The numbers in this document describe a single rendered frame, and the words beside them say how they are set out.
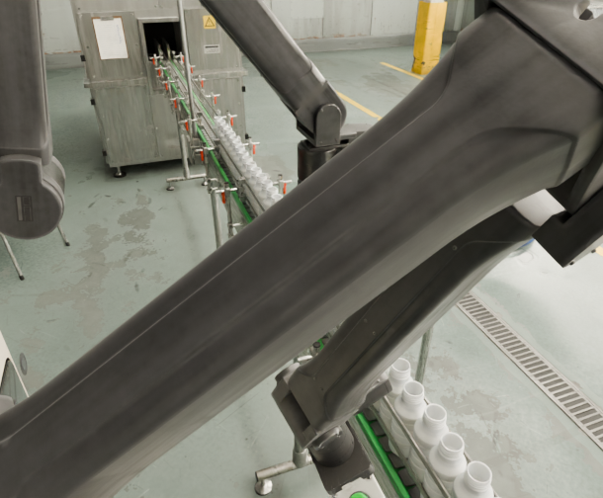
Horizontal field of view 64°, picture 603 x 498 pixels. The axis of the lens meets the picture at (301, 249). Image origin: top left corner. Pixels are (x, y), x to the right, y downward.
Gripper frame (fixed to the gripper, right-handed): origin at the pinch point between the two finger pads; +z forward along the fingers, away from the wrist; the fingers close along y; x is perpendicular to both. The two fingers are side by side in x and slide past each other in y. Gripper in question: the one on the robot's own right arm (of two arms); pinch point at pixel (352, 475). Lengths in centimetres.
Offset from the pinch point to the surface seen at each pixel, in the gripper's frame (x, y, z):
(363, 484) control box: -0.5, 2.0, 7.8
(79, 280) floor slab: 111, 250, 88
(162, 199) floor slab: 52, 355, 112
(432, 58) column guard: -407, 699, 268
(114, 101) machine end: 50, 413, 38
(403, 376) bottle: -16.0, 16.9, 10.2
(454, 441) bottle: -16.8, 2.1, 10.6
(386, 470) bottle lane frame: -4.8, 9.8, 23.4
